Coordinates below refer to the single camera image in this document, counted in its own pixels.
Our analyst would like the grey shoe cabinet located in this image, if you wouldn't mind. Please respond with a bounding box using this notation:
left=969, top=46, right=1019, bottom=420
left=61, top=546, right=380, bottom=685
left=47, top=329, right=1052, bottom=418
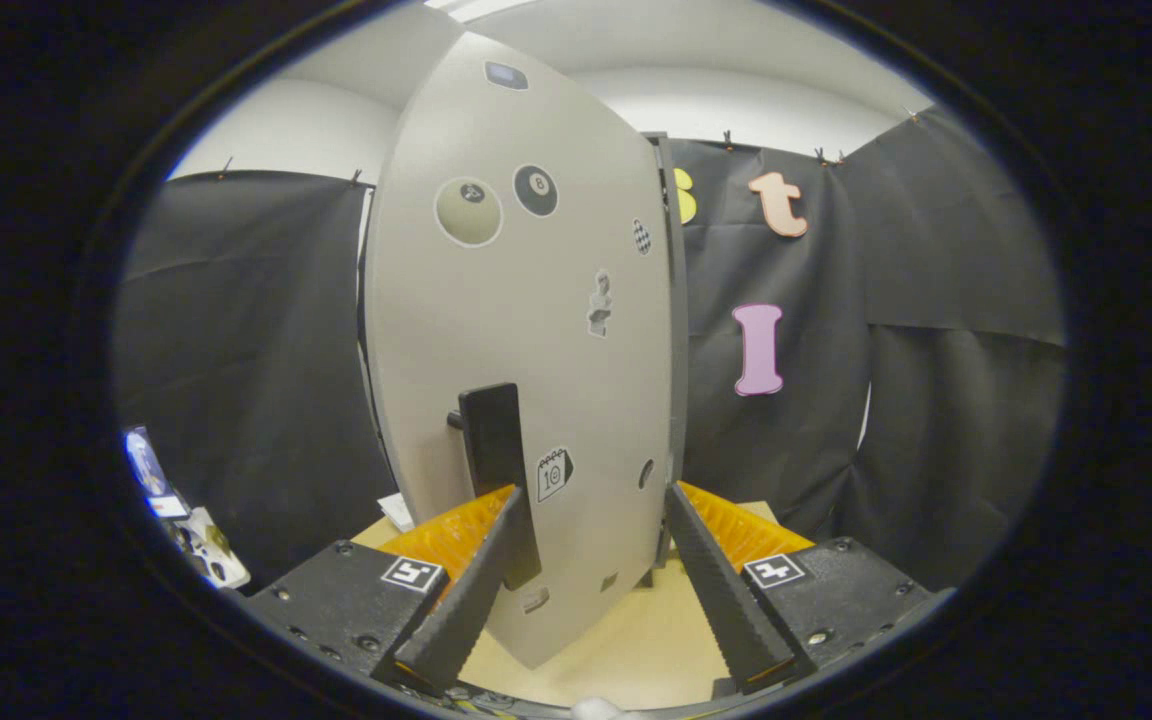
left=641, top=131, right=690, bottom=591

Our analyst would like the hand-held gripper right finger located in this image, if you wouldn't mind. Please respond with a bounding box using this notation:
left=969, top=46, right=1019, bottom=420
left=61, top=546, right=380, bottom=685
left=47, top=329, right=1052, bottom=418
left=664, top=481, right=957, bottom=696

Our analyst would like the white printed box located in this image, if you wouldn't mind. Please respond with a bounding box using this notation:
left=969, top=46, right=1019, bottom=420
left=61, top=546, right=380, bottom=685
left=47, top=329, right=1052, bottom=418
left=176, top=507, right=251, bottom=590

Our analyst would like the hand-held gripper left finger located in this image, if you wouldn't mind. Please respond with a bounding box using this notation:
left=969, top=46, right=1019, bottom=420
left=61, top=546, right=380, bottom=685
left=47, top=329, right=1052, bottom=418
left=241, top=485, right=527, bottom=691

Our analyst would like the black backdrop cloth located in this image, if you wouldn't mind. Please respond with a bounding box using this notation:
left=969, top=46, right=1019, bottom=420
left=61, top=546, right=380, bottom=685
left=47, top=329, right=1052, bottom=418
left=114, top=105, right=1067, bottom=593

